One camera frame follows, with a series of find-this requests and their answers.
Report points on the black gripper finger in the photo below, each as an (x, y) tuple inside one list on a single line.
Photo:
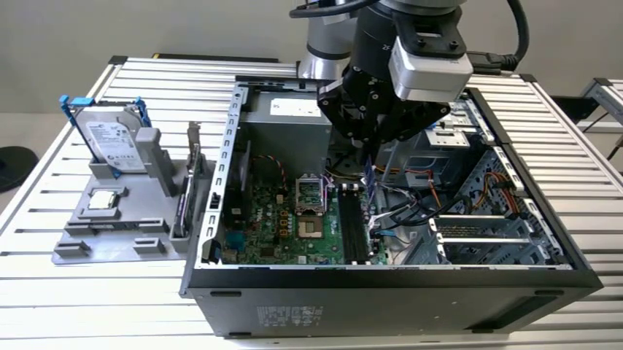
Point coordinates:
[(350, 109), (418, 120)]

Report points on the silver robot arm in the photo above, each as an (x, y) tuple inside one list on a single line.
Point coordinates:
[(324, 47)]

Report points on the black RAM slot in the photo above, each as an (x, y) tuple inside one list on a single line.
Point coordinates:
[(352, 226), (358, 226), (346, 226)]

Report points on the grey metal drive cage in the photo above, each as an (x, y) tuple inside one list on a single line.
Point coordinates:
[(438, 160)]

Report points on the grey power supply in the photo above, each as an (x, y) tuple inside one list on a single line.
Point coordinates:
[(282, 142)]

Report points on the black case fan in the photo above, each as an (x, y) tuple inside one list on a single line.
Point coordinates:
[(242, 189)]

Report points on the CPU socket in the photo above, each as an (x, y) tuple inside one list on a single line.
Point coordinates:
[(312, 228)]

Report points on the green motherboard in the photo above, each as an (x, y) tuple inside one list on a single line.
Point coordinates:
[(312, 249)]

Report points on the hard disk in blue carrier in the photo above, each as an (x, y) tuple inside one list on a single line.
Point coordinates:
[(110, 138)]

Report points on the grey parts rack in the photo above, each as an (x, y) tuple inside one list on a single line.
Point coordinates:
[(142, 204)]

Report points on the black PC case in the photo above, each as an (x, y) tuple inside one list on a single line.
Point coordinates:
[(390, 310)]

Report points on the silver CPU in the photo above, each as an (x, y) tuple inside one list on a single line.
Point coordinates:
[(102, 199)]

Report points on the black round stand base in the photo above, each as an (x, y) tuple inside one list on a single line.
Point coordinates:
[(17, 167)]

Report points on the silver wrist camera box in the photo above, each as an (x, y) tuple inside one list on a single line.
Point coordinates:
[(429, 76)]

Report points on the silver slot cover bracket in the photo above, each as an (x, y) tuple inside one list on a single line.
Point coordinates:
[(473, 218), (488, 241)]

